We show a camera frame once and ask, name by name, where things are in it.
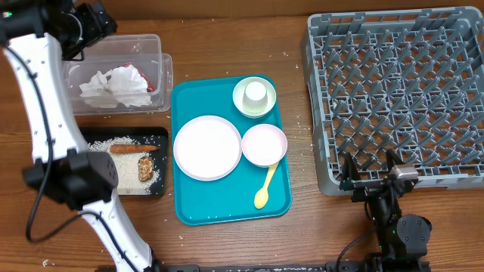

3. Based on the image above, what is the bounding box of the white napkin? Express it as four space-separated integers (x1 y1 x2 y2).
79 63 151 109

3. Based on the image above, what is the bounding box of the small pink plate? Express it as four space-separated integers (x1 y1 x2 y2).
242 124 288 167

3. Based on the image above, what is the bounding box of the pile of white rice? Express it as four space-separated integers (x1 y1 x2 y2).
88 136 160 195

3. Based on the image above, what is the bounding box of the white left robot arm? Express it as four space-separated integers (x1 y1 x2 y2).
1 0 162 271

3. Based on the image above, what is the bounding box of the black tray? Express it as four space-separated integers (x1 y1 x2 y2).
80 127 169 196

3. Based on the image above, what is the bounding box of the red snack wrapper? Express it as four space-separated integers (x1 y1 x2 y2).
135 66 155 93

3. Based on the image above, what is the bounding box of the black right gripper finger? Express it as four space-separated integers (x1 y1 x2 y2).
342 153 361 181
386 149 405 168

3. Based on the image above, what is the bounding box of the yellow plastic spoon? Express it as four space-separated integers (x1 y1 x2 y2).
254 163 278 209

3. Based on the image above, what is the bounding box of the brown carrot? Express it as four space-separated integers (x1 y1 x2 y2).
109 144 159 154

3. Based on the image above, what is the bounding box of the teal serving tray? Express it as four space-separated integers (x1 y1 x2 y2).
171 76 292 226

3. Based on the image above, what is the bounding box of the large pink plate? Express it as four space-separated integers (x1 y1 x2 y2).
173 116 242 181

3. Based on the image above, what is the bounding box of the cream cup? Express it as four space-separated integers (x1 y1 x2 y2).
243 82 268 113

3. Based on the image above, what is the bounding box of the grey dishwasher rack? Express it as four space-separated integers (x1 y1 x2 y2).
302 7 483 196

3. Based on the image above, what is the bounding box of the clear plastic bin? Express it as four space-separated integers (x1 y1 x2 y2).
64 34 173 116

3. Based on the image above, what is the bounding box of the cream bowl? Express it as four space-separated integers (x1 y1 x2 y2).
232 76 277 119

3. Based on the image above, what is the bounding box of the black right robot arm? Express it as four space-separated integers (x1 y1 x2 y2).
333 150 433 272

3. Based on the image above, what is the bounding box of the granola bar piece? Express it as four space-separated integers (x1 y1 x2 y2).
138 156 154 182

